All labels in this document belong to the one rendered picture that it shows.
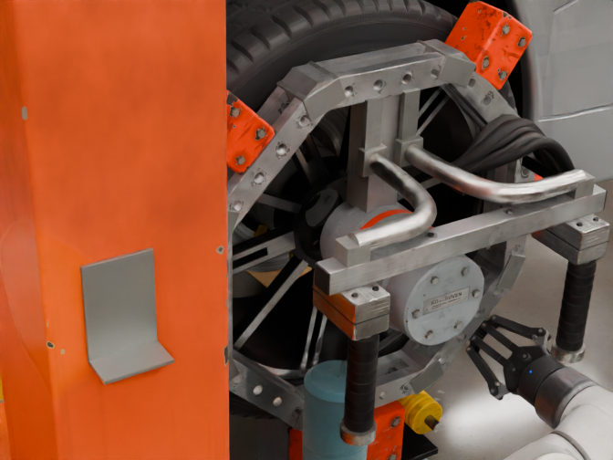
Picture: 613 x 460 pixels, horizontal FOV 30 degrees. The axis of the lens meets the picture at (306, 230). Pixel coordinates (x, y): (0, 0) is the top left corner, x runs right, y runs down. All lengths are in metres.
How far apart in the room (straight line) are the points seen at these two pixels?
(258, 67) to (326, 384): 0.42
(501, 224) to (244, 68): 0.37
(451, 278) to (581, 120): 0.58
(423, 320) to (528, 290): 1.72
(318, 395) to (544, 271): 1.84
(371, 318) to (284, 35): 0.39
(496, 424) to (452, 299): 1.21
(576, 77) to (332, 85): 0.61
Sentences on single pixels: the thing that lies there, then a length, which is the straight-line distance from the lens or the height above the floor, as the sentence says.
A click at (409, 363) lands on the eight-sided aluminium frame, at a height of 0.62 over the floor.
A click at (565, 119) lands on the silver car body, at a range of 1.93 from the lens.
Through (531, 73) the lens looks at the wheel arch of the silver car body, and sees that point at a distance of 1.84.
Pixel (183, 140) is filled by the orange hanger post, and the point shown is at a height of 1.27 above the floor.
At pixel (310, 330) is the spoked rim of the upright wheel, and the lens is 1.71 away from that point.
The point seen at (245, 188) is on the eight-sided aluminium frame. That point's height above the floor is 1.00.
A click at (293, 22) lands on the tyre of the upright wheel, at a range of 1.46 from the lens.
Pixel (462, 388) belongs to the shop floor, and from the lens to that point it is 2.76.
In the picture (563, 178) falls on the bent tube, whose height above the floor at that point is 1.01.
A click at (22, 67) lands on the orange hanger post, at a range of 0.81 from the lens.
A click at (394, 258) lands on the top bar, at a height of 0.97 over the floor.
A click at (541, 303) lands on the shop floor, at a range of 3.12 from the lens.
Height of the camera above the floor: 1.63
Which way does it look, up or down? 29 degrees down
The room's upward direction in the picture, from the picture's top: 2 degrees clockwise
